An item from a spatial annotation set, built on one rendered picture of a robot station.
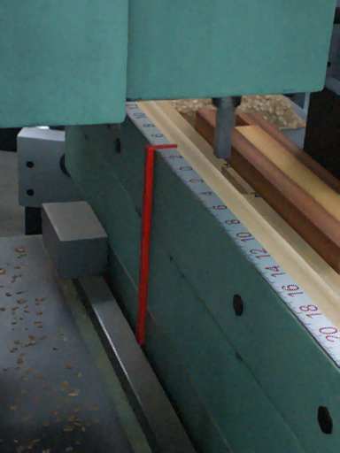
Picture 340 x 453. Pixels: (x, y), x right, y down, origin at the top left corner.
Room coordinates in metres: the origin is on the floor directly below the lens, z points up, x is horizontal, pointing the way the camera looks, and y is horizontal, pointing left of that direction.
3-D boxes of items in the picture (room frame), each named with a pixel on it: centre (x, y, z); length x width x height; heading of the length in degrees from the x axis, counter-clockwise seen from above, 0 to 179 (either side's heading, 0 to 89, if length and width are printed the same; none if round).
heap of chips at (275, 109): (0.85, -0.04, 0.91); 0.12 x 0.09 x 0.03; 109
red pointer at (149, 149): (0.61, 0.01, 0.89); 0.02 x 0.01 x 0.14; 109
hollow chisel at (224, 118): (0.62, -0.03, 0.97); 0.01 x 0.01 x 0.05; 19
